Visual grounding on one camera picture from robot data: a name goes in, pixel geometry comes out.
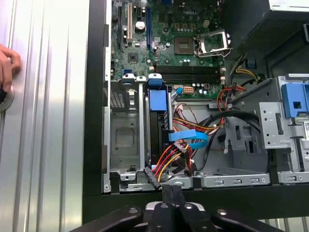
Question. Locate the hard disk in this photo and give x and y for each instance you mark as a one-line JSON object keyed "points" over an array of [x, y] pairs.
{"points": [[158, 100]]}

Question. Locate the metal optical drive cage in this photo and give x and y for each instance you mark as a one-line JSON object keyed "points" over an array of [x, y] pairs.
{"points": [[270, 130]]}

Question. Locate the black square chip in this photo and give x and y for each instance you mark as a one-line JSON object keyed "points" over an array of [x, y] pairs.
{"points": [[133, 57]]}

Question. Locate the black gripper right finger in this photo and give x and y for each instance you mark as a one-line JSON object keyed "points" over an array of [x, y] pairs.
{"points": [[190, 220]]}

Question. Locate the metal disk bay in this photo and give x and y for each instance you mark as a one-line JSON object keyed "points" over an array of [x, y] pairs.
{"points": [[125, 145]]}

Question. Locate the person hand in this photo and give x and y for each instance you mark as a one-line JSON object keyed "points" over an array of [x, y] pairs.
{"points": [[8, 65]]}

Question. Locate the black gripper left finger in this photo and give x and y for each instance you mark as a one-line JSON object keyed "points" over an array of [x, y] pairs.
{"points": [[159, 217]]}

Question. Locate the black PC case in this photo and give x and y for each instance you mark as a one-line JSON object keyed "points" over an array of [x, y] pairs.
{"points": [[94, 96]]}

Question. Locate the beige power connector socket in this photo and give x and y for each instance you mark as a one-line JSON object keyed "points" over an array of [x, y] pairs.
{"points": [[189, 89]]}

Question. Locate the round silver coin battery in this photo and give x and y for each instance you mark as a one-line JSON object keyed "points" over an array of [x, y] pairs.
{"points": [[140, 25]]}

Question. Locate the metal socket cover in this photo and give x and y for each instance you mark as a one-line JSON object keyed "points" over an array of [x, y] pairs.
{"points": [[214, 51]]}

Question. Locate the black expansion slot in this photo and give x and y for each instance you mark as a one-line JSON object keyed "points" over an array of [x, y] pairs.
{"points": [[120, 26]]}

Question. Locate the green motherboard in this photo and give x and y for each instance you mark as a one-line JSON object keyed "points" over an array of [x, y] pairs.
{"points": [[140, 65]]}

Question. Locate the grey power supply unit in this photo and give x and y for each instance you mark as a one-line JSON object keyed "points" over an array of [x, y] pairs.
{"points": [[277, 29]]}

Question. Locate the blue plastic drive latch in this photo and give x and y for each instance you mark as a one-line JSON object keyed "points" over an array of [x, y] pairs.
{"points": [[292, 96]]}

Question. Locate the CPU socket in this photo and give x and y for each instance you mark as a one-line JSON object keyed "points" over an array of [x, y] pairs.
{"points": [[184, 45]]}

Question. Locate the beige expansion slot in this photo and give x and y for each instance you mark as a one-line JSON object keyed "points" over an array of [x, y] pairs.
{"points": [[130, 21]]}

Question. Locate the black RAM slot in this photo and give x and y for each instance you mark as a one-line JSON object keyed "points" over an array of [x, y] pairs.
{"points": [[188, 76], [188, 81], [188, 67], [188, 71]]}

